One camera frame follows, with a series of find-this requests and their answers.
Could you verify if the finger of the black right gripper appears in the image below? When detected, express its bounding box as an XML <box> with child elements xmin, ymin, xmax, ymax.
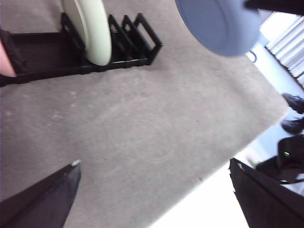
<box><xmin>244</xmin><ymin>0</ymin><xmax>304</xmax><ymax>17</ymax></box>

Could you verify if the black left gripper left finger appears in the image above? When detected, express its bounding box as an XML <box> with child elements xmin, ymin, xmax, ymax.
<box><xmin>0</xmin><ymin>160</ymin><xmax>82</xmax><ymax>228</ymax></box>

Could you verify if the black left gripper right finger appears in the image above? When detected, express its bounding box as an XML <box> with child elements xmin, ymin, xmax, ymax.
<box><xmin>228</xmin><ymin>158</ymin><xmax>304</xmax><ymax>228</ymax></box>

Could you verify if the blue plate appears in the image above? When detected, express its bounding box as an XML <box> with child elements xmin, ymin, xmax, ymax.
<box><xmin>174</xmin><ymin>0</ymin><xmax>262</xmax><ymax>57</ymax></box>

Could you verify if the pink plate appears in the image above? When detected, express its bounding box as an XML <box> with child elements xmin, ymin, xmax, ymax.
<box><xmin>0</xmin><ymin>40</ymin><xmax>18</xmax><ymax>78</ymax></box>

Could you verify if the green plate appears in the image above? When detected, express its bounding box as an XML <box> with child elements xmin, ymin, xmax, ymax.
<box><xmin>61</xmin><ymin>0</ymin><xmax>112</xmax><ymax>66</ymax></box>

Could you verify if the grey ribbed panel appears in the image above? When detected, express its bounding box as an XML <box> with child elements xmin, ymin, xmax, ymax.
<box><xmin>265</xmin><ymin>14</ymin><xmax>304</xmax><ymax>90</ymax></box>

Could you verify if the black shoe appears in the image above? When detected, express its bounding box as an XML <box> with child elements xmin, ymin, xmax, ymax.
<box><xmin>281</xmin><ymin>118</ymin><xmax>304</xmax><ymax>135</ymax></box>
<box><xmin>282</xmin><ymin>92</ymin><xmax>304</xmax><ymax>114</ymax></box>

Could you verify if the black plastic dish rack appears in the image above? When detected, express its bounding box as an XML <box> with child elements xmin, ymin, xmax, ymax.
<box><xmin>0</xmin><ymin>13</ymin><xmax>163</xmax><ymax>87</ymax></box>

